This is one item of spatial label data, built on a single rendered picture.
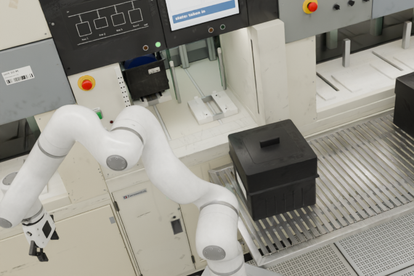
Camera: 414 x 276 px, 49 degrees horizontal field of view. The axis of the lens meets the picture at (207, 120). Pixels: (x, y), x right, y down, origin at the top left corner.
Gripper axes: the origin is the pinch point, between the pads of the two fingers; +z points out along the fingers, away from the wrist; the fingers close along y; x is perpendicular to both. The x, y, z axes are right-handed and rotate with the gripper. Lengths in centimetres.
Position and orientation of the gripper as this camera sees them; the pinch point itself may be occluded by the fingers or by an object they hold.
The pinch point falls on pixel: (48, 247)
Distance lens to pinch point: 167.7
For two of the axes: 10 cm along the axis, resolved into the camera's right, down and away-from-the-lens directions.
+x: -9.8, 0.6, 1.8
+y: 1.2, -5.7, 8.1
